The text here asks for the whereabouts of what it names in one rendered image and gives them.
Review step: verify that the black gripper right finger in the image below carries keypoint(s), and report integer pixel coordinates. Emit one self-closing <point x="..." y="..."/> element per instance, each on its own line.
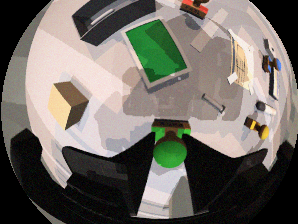
<point x="210" y="172"/>

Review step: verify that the beige flat strip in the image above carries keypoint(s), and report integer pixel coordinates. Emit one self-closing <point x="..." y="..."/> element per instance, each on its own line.
<point x="207" y="32"/>

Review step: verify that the small tan cube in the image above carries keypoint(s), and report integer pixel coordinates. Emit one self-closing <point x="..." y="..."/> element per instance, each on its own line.
<point x="66" y="104"/>

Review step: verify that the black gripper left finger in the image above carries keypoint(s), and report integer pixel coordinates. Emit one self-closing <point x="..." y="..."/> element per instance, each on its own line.
<point x="127" y="171"/>

